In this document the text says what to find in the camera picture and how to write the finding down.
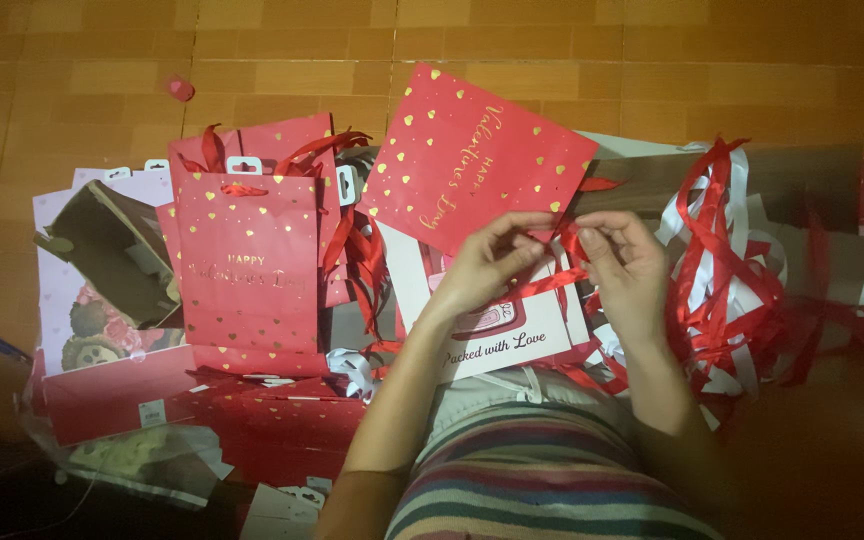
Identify white gift bag red label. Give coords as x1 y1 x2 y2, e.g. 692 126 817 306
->
376 219 592 385

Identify person's grey shorts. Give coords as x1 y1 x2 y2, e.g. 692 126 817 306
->
426 365 639 451

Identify plain red flat gift bag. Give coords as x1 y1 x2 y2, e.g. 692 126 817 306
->
40 345 201 449

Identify clear plastic wrapper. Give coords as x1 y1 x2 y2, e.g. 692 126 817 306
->
18 390 234 513

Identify person's striped shirt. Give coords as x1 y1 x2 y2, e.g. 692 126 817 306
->
385 403 726 540

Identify red satin ribbon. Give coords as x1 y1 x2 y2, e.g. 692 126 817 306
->
503 177 622 303

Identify open gift bag brown inside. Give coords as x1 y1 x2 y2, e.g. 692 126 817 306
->
34 178 183 330

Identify pink bear-print gift bag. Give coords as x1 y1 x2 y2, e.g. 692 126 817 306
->
32 159 187 376

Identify small red paper scrap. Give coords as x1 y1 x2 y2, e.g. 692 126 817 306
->
165 73 196 104

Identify pile of flat red bags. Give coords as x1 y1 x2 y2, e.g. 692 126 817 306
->
186 343 373 489

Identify person's right hand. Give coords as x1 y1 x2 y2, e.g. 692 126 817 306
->
573 210 672 345

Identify curled white ribbon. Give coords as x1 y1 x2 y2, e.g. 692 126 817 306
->
325 347 378 402

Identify person's left hand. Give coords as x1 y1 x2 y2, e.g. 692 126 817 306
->
430 210 556 321

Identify white cardboard hang tags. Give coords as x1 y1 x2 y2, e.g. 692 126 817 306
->
239 475 334 540

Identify stack of red gift bags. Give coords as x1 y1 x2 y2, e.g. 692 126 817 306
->
156 112 390 342

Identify upright red heart-print gift bag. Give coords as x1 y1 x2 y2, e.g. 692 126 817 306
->
175 156 322 357

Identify heap of red white ribbons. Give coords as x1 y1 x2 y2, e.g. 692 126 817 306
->
653 136 827 432

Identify red heart-print gift bag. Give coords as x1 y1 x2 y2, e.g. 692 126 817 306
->
360 63 600 258
175 156 322 357

